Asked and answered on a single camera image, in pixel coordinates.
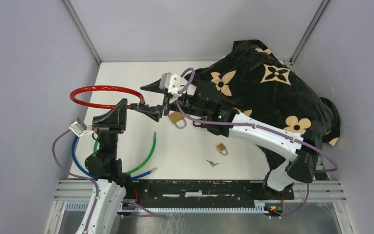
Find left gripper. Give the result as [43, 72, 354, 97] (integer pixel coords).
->
[92, 97, 127, 160]

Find blue cable lock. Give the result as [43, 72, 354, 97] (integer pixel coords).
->
[71, 136, 158, 181]

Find green cable lock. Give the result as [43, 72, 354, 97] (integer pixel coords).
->
[93, 132, 157, 175]

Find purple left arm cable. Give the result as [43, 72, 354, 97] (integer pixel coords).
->
[51, 129, 166, 234]

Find black floral blanket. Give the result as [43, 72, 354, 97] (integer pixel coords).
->
[190, 39, 341, 169]

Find large brass padlock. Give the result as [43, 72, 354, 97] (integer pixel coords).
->
[168, 112, 187, 129]

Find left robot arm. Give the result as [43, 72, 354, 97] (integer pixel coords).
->
[76, 98, 134, 234]

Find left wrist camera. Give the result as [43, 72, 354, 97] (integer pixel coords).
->
[68, 117, 94, 137]

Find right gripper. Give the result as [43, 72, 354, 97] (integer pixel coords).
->
[135, 78, 208, 123]

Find small padlock keys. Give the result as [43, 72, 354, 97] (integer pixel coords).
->
[206, 160, 219, 167]

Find red cable lock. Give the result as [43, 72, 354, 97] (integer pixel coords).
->
[69, 85, 146, 109]

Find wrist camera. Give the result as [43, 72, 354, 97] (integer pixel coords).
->
[159, 73, 183, 97]
[68, 117, 94, 137]

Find small brass padlock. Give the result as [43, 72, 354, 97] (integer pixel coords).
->
[215, 143, 228, 156]

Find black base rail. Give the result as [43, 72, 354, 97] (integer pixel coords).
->
[124, 179, 295, 208]

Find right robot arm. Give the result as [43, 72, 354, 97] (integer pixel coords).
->
[130, 74, 320, 199]

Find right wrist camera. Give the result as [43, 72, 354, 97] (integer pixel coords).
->
[159, 73, 183, 97]

